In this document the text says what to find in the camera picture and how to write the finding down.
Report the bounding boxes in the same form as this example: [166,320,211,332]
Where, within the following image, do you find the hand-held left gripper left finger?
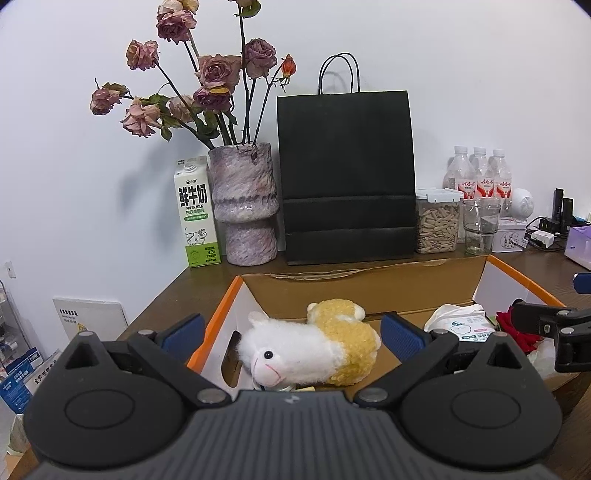
[58,313,232,409]

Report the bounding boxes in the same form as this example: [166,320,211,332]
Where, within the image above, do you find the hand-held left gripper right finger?
[353,311,532,409]

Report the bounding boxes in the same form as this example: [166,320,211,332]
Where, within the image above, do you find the red cloth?
[496,307,546,354]

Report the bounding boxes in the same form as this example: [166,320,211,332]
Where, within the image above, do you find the white face mask packet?
[424,302,497,344]

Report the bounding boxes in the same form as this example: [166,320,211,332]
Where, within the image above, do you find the orange cardboard box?
[187,255,578,393]

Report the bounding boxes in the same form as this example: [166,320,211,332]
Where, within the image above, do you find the white yellow plush alpaca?
[236,298,382,388]

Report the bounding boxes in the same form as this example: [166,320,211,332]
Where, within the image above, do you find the white soft cloth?
[531,339,561,381]

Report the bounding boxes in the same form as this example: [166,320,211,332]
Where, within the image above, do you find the purple tissue pack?
[564,224,591,271]

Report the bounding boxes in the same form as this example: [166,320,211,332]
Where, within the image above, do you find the white tin box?
[491,217,528,253]

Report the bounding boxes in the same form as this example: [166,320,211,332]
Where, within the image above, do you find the white round speaker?
[508,188,536,217]

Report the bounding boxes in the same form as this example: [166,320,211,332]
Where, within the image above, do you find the clear glass cup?
[463,198,502,256]

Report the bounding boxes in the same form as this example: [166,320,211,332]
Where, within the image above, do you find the white green milk carton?
[174,156,222,268]

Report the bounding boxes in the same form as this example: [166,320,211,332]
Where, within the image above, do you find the clear jar of seeds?
[414,187,464,254]

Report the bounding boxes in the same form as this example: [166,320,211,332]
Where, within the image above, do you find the clear bottle red label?
[471,147,492,200]
[490,148,514,201]
[443,146,476,192]

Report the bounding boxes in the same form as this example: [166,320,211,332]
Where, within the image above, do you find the mottled purple ceramic vase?
[208,142,279,266]

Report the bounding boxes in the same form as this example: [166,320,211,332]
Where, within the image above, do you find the black paper bag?
[276,53,416,267]

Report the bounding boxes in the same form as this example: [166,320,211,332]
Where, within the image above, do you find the blue paper box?
[0,348,51,414]

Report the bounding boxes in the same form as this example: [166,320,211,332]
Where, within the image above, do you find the metal storage rack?
[0,279,35,370]

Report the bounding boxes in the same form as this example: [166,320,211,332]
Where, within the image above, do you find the dried pink rose bouquet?
[90,0,296,151]

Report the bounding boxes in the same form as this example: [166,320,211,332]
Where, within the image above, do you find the white wall panel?
[52,295,130,344]

